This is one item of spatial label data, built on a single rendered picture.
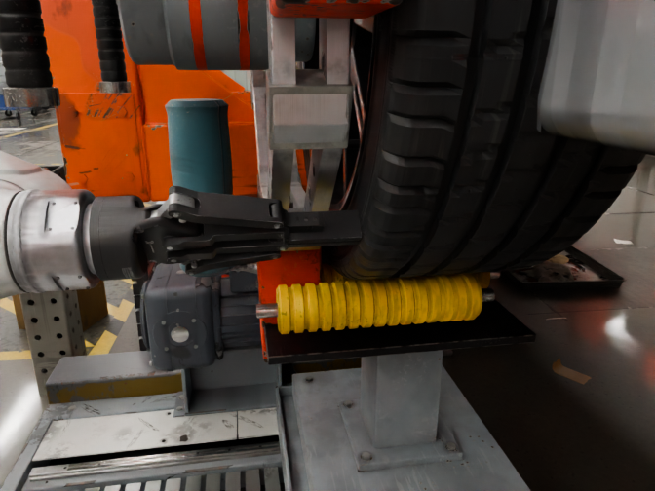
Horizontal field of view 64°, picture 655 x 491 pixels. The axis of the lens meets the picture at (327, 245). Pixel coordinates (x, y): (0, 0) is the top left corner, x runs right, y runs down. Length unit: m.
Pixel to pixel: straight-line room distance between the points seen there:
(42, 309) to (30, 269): 0.96
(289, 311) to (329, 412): 0.37
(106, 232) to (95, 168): 0.70
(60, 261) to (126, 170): 0.69
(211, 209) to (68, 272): 0.13
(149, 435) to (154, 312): 0.29
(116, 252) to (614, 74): 0.38
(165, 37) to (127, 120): 0.51
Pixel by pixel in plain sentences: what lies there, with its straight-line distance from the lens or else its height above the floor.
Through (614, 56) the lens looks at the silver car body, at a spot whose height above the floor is 0.78.
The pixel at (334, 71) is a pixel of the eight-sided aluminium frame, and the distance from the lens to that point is 0.42.
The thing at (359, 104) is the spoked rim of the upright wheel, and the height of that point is 0.74.
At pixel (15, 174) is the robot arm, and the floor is 0.68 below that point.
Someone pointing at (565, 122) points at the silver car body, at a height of 0.75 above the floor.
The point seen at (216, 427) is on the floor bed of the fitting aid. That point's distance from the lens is 1.18.
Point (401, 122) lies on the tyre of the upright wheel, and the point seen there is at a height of 0.74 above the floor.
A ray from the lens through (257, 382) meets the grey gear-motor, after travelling 1.27.
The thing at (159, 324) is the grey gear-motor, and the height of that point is 0.34.
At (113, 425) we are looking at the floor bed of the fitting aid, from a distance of 1.24.
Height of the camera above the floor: 0.78
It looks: 18 degrees down
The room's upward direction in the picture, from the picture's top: straight up
